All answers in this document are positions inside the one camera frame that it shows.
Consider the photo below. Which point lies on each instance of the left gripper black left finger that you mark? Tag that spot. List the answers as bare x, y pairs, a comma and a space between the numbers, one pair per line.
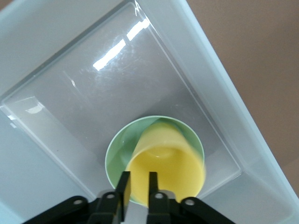
109, 210

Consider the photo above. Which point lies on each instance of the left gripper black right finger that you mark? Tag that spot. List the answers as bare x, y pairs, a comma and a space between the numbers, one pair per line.
161, 210

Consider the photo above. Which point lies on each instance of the yellow cup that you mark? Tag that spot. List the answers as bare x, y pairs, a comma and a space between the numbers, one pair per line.
168, 168

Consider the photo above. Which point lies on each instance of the green bowl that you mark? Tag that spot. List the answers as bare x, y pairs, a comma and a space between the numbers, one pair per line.
116, 151

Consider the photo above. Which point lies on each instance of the clear plastic bin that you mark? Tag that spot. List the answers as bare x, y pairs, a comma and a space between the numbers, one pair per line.
93, 93

